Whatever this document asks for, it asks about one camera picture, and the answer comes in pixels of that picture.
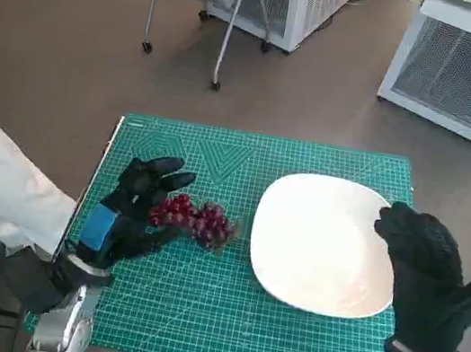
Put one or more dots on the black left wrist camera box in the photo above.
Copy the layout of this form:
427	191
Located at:
35	277

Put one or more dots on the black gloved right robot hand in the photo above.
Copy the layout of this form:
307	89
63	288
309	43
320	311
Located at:
428	274

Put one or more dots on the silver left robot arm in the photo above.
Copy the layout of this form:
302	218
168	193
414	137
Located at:
64	319

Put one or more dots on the white mesh cabinet, red light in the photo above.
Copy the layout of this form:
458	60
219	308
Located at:
464	70

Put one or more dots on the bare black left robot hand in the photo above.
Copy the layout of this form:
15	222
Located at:
134	194

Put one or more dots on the white plate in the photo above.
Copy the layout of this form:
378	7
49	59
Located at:
319	245

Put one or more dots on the green cutting mat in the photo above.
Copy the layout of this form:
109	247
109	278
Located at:
216	309

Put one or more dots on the red toy grape bunch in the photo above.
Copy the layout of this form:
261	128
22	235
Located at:
195	221

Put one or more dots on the white mesh cabinet on castors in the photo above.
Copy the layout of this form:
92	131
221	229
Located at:
301	10

